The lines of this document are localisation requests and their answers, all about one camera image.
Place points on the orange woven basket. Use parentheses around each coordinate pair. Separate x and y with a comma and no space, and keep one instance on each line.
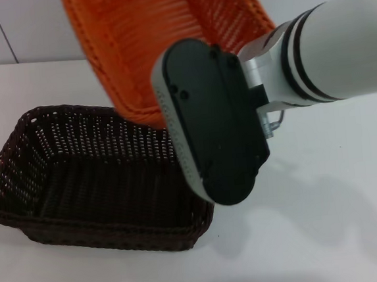
(128,60)

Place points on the dark brown woven basket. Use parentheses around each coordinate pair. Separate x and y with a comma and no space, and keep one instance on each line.
(81,196)

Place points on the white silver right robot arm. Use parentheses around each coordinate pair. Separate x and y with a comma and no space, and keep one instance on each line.
(325,46)

